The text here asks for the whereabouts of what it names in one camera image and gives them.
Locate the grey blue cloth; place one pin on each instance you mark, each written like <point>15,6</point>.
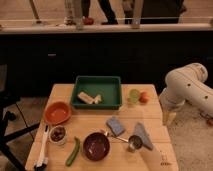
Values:
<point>140,131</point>

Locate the metal measuring cup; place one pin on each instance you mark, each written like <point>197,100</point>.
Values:
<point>134,142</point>

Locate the white dish brush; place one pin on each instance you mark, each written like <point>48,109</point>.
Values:
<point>41,157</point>

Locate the purple bowl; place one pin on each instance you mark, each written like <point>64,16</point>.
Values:
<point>96,146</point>

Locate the beige block in tray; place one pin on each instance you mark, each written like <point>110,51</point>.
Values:
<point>85,98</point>

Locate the green cup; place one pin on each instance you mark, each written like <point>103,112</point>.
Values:
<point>134,96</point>

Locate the orange bowl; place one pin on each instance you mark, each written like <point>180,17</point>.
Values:
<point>57,113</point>

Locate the white cup with dark contents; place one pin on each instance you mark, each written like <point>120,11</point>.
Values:
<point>57,135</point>

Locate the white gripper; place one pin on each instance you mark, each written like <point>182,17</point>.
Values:
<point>170,104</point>

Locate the red apple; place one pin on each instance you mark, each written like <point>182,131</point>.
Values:
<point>143,97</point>

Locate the small white piece in tray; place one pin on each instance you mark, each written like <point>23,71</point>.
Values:
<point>97,99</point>

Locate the green cucumber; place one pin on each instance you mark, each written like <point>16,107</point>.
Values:
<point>74,153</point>

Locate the green plastic tray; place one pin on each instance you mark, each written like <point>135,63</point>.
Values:
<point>108,87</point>

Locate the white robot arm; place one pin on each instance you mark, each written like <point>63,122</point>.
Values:
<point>186,84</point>

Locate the blue sponge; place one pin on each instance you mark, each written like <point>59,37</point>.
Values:
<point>115,126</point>

